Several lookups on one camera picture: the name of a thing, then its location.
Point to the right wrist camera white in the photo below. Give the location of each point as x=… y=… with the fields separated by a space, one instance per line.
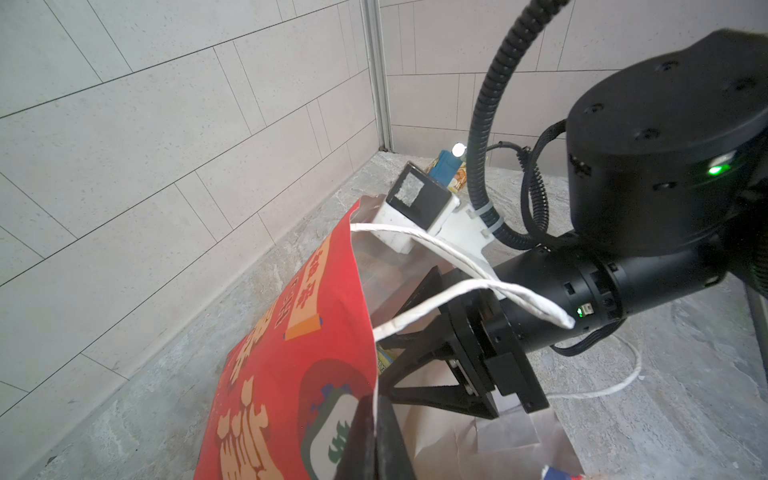
x=417 y=200

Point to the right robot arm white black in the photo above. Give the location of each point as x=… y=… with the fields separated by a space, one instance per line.
x=667 y=176

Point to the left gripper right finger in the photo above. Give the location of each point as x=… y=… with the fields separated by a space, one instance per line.
x=392 y=460

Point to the left corner aluminium post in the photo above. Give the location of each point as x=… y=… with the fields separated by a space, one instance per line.
x=374 y=42

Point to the red paper gift bag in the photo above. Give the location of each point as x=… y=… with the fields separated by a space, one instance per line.
x=290 y=388

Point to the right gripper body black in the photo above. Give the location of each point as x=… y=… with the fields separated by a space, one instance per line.
x=473 y=336

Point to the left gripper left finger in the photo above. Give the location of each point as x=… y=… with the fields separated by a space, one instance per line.
x=358 y=461

